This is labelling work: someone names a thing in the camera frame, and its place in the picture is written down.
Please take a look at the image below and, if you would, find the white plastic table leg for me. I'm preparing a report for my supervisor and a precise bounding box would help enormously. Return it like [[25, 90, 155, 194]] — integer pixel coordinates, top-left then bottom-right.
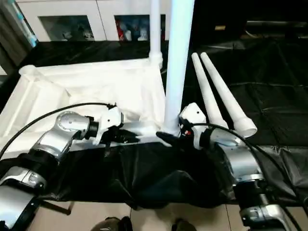
[[200, 52, 258, 139], [191, 52, 227, 130], [163, 0, 195, 135], [149, 0, 164, 69]]

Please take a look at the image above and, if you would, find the black left robot foot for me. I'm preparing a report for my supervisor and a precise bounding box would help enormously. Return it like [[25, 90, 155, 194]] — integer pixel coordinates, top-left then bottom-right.
[[91, 217, 133, 231]]

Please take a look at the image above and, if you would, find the black robot foot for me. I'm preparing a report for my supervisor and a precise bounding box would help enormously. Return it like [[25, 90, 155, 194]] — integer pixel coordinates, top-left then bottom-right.
[[91, 217, 133, 231], [172, 219, 196, 231]]

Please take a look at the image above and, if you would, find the black right robot foot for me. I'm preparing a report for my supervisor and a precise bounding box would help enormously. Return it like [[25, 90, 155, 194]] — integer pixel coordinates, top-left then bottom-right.
[[172, 219, 196, 231]]

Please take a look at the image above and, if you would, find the black table mat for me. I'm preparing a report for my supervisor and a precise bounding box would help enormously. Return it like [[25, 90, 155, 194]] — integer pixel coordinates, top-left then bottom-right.
[[0, 39, 308, 210]]

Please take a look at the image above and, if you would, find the red bottle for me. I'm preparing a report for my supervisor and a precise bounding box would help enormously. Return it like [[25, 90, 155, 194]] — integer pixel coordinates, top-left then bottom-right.
[[117, 22, 125, 40]]

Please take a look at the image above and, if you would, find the white display cabinet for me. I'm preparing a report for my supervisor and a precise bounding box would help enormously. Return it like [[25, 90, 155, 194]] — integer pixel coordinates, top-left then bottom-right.
[[17, 0, 170, 43]]

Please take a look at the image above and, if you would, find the black cabinet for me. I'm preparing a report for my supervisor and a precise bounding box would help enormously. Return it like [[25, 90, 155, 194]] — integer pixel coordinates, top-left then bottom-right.
[[192, 0, 308, 43]]

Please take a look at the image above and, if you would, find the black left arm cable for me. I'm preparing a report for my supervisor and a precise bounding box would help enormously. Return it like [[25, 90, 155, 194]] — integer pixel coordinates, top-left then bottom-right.
[[0, 102, 117, 159]]

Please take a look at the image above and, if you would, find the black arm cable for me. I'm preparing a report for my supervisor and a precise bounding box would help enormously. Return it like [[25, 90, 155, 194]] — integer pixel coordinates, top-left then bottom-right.
[[190, 123, 308, 219], [0, 102, 117, 159]]

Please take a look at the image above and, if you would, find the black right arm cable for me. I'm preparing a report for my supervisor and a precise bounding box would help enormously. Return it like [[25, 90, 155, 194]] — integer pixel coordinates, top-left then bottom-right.
[[190, 123, 308, 219]]

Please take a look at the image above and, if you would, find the black table frame leg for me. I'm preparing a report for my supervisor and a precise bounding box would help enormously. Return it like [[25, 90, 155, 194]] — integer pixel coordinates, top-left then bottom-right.
[[43, 200, 73, 215]]

